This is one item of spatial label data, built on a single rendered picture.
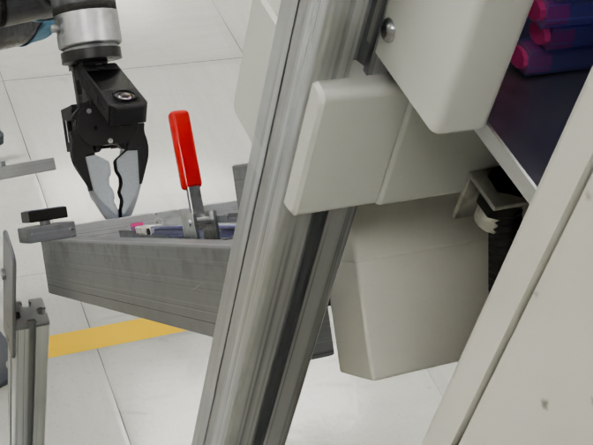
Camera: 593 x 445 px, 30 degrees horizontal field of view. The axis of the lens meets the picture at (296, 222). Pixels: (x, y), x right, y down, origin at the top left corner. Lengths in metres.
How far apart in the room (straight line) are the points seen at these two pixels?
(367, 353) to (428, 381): 1.61
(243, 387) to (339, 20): 0.23
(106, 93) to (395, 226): 0.73
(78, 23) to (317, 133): 0.89
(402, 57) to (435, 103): 0.03
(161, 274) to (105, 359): 1.27
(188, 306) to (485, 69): 0.41
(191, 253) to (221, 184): 1.69
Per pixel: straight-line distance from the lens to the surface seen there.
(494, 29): 0.39
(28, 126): 2.52
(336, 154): 0.45
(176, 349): 2.10
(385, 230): 0.56
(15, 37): 1.59
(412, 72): 0.41
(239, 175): 0.75
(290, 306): 0.55
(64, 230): 1.17
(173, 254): 0.78
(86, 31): 1.31
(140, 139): 1.32
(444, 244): 0.58
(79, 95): 1.36
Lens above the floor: 1.63
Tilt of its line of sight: 43 degrees down
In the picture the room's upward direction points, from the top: 14 degrees clockwise
